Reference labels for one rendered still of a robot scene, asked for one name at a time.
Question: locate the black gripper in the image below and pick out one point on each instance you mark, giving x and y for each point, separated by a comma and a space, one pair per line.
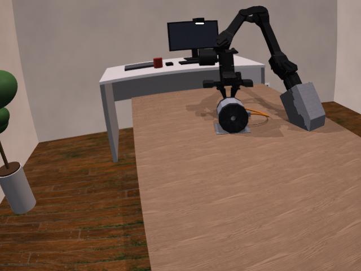
220, 86

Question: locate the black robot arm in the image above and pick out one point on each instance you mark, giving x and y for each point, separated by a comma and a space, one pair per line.
279, 62

